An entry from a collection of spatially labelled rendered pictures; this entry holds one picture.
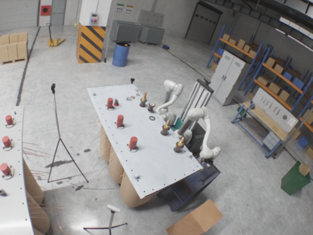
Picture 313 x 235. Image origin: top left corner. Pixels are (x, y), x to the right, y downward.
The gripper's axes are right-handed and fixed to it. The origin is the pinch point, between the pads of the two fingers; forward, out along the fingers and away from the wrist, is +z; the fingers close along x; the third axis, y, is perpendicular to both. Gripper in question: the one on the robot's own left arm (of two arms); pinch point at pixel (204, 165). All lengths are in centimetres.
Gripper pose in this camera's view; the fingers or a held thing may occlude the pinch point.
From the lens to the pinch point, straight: 238.4
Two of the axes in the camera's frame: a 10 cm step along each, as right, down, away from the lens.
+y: 3.9, -4.8, 7.8
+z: -2.7, 7.5, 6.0
